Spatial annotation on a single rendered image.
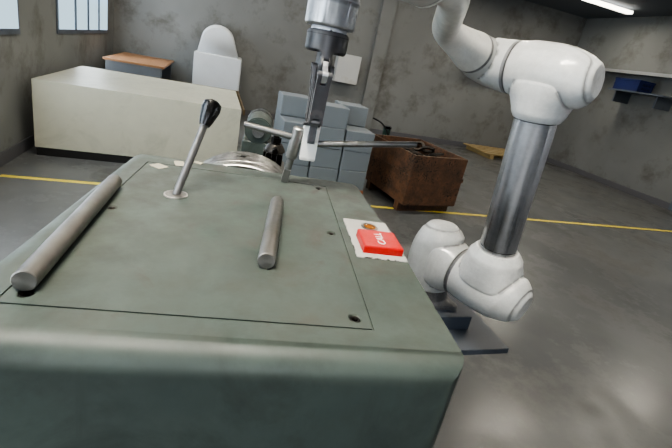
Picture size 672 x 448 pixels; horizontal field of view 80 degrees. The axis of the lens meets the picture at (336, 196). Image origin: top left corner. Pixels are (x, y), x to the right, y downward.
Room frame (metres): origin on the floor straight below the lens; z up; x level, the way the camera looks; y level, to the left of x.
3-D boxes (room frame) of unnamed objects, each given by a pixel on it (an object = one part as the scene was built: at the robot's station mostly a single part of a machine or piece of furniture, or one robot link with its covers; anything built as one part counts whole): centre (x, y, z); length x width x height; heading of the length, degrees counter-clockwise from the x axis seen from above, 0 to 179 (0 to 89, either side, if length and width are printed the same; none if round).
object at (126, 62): (6.87, 3.63, 0.42); 1.58 x 0.84 x 0.85; 19
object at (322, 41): (0.76, 0.07, 1.50); 0.08 x 0.07 x 0.09; 12
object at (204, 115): (0.67, 0.23, 1.38); 0.04 x 0.03 x 0.05; 12
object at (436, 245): (1.22, -0.37, 0.97); 0.18 x 0.16 x 0.22; 44
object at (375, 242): (0.56, -0.08, 1.26); 0.06 x 0.06 x 0.02; 12
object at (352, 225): (0.58, -0.07, 1.23); 0.13 x 0.08 x 0.06; 12
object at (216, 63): (7.67, 2.62, 0.81); 0.85 x 0.74 x 1.62; 109
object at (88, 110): (4.89, 2.40, 0.38); 2.01 x 1.63 x 0.76; 109
